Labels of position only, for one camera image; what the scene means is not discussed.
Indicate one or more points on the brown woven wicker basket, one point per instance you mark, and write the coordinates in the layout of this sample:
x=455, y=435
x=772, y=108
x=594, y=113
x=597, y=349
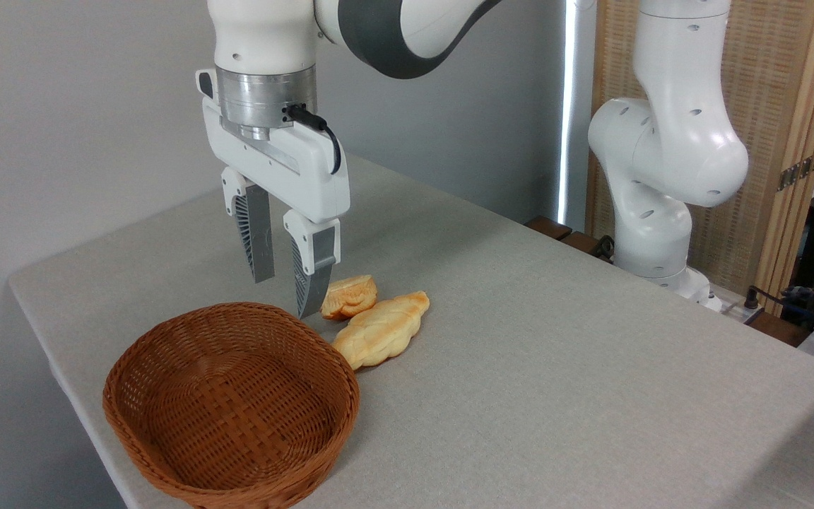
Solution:
x=237, y=413

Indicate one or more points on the white power strip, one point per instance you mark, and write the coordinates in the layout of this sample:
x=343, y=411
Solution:
x=728, y=307

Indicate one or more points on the black power plug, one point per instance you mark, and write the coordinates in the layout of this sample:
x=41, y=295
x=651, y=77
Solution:
x=752, y=297

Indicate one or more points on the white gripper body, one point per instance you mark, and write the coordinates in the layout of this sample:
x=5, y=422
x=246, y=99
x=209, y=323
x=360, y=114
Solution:
x=287, y=166

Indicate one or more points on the long braided bread loaf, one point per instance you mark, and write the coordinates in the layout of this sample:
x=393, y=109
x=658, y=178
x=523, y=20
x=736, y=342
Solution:
x=382, y=329

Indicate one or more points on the dark brown wooden block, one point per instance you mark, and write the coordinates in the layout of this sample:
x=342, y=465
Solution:
x=548, y=227
x=581, y=242

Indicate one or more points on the black robot base connector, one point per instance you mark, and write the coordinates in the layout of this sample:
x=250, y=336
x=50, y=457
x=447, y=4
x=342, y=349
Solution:
x=603, y=247

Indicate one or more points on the wicker wooden folding screen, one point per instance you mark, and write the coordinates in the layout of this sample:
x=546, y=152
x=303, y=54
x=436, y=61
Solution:
x=774, y=71

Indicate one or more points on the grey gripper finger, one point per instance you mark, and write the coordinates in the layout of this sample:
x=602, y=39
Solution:
x=257, y=233
x=316, y=258

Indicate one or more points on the metal screen hinge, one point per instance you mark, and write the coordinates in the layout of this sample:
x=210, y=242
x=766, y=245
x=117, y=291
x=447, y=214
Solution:
x=799, y=171

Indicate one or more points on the small golden bread piece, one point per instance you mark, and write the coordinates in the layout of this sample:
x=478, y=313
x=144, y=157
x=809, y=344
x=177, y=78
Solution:
x=352, y=295

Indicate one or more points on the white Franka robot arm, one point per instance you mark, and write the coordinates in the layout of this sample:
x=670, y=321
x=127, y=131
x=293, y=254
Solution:
x=661, y=141

